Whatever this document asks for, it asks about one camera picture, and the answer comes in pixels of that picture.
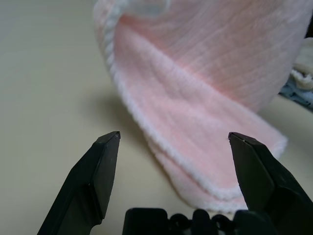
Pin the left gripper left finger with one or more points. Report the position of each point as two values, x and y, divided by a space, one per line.
90 186

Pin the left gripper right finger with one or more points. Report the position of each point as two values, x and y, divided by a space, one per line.
269 186

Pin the pink terry towel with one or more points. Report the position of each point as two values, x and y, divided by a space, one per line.
195 85

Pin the light blue folded towel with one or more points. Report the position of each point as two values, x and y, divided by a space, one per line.
298 95

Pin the beige folded towel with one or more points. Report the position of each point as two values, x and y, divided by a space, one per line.
304 61

